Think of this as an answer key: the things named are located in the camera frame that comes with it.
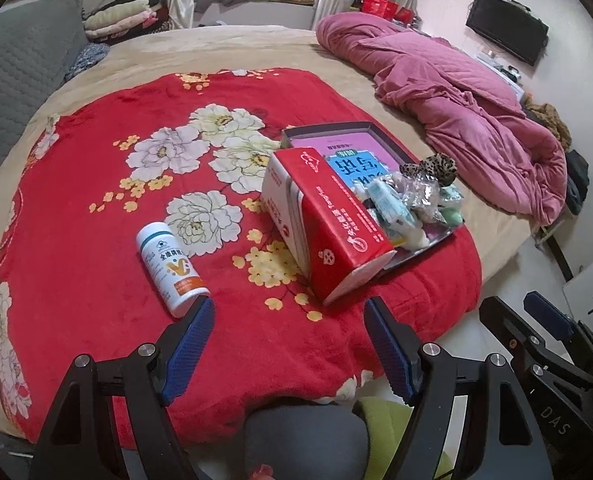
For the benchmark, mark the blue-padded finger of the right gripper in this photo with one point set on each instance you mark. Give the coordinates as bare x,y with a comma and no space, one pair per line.
555,322

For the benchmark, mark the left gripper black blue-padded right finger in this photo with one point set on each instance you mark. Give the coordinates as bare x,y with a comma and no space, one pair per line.
500,437

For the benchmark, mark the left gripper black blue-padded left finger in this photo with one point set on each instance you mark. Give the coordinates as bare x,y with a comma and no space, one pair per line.
79,439

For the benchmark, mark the small green tissue pack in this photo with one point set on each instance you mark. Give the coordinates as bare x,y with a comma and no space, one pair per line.
450,197

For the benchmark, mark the clear bag with beige item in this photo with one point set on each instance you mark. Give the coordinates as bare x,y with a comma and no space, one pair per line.
420,194

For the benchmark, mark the leopard print scrunchie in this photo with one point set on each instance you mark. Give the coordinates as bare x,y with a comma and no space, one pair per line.
439,166

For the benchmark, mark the green sponge in plastic bag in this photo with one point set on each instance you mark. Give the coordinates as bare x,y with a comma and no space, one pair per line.
452,216

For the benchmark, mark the cream fluffy scrunchie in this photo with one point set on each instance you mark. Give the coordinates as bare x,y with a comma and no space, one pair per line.
416,239

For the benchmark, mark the white supplement bottle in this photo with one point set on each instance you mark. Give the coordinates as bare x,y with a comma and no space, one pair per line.
170,269

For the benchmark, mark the brown clothes pile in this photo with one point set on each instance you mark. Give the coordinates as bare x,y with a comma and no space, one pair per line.
547,115

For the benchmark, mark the pink quilted duvet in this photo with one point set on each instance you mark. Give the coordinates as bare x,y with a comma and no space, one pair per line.
468,113

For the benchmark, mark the red tissue box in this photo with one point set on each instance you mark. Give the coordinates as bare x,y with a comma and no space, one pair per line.
336,244

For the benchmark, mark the grey box with pink book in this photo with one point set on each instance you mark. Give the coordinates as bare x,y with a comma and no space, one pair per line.
360,152

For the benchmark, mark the red floral blanket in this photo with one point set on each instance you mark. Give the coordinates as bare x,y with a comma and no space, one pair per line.
191,150

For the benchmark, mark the red bags by window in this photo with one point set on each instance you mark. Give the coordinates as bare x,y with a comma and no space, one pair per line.
390,10

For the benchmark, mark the grey quilted headboard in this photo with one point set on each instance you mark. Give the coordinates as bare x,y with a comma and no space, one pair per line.
39,43

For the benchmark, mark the folded blankets stack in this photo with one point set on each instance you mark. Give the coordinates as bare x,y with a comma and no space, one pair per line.
121,20

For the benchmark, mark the black wall television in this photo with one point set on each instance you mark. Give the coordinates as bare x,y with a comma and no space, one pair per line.
510,27

